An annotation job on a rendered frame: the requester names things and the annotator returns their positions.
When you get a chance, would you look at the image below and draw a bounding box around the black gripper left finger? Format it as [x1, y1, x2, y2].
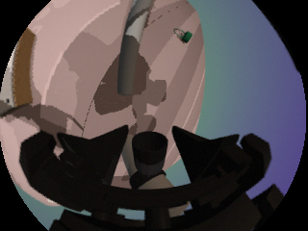
[57, 126, 128, 186]

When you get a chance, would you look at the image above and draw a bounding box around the dark green mug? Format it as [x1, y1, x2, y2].
[174, 30, 193, 43]

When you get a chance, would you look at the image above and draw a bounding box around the black band with end cup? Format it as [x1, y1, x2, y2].
[128, 132, 168, 189]

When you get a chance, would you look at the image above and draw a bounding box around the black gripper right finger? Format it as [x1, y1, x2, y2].
[172, 126, 240, 182]

